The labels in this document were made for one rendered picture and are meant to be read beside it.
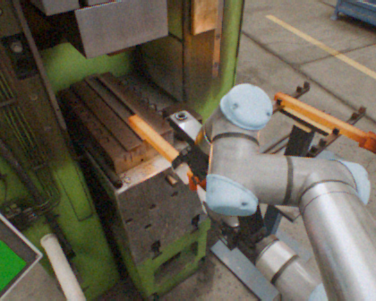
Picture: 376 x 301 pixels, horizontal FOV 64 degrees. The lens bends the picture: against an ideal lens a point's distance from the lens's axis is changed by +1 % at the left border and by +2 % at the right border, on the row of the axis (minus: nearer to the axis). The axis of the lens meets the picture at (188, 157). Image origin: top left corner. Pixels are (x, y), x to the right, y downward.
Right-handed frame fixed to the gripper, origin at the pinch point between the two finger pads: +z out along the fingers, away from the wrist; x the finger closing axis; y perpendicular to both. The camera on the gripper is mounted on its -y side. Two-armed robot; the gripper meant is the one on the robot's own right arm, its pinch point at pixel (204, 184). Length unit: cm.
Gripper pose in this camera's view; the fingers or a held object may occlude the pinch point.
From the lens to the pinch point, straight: 70.8
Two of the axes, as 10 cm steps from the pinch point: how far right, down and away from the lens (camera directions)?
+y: 0.1, 7.1, 7.0
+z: -6.0, -5.5, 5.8
